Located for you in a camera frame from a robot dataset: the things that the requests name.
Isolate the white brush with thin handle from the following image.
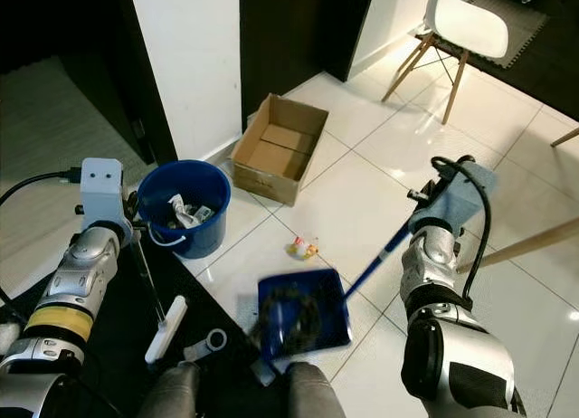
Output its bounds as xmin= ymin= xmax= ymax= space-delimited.
xmin=131 ymin=237 xmax=189 ymax=365

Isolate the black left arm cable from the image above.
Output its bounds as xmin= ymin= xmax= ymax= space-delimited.
xmin=0 ymin=169 xmax=82 ymax=209

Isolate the crumpled white paper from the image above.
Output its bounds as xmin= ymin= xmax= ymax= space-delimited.
xmin=165 ymin=194 xmax=214 ymax=231

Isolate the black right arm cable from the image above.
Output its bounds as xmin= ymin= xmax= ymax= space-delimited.
xmin=432 ymin=156 xmax=492 ymax=303

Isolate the blue long-handled dustpan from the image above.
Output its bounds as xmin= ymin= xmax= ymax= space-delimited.
xmin=258 ymin=214 xmax=422 ymax=357

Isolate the grey ring-ended plastic part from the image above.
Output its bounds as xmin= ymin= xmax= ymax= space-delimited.
xmin=183 ymin=329 xmax=227 ymax=363

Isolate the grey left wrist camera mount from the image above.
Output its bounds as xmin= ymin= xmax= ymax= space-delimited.
xmin=80 ymin=157 xmax=132 ymax=229

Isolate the black curved plastic piece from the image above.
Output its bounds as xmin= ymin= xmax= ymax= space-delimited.
xmin=258 ymin=287 xmax=322 ymax=347

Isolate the yellow red snack wrapper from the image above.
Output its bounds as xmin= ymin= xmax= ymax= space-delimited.
xmin=287 ymin=235 xmax=319 ymax=261

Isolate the open cardboard box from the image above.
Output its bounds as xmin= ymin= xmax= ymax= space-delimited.
xmin=231 ymin=93 xmax=329 ymax=207

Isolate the dark foam floor mat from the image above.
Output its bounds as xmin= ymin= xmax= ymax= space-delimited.
xmin=475 ymin=0 xmax=579 ymax=120

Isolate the grey right robot leg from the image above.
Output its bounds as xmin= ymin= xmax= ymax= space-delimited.
xmin=285 ymin=362 xmax=354 ymax=418

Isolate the grey robot leg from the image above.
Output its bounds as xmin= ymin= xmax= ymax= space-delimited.
xmin=136 ymin=362 xmax=200 ymax=418
xmin=285 ymin=362 xmax=354 ymax=418

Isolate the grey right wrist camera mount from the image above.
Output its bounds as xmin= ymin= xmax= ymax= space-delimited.
xmin=412 ymin=163 xmax=498 ymax=233

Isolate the blue plastic bucket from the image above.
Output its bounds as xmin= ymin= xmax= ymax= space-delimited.
xmin=136 ymin=160 xmax=232 ymax=259

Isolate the wooden furniture leg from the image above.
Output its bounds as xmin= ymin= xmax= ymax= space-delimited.
xmin=550 ymin=127 xmax=579 ymax=149
xmin=457 ymin=219 xmax=579 ymax=276

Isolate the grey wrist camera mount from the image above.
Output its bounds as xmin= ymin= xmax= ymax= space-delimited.
xmin=80 ymin=157 xmax=132 ymax=229
xmin=412 ymin=163 xmax=498 ymax=233

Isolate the grey left robot leg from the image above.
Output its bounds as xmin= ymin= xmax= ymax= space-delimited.
xmin=136 ymin=362 xmax=200 ymax=418

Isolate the white chair with wooden legs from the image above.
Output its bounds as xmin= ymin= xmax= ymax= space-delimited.
xmin=382 ymin=0 xmax=512 ymax=125

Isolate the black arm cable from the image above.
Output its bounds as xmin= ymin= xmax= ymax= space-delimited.
xmin=432 ymin=156 xmax=492 ymax=303
xmin=0 ymin=169 xmax=82 ymax=209

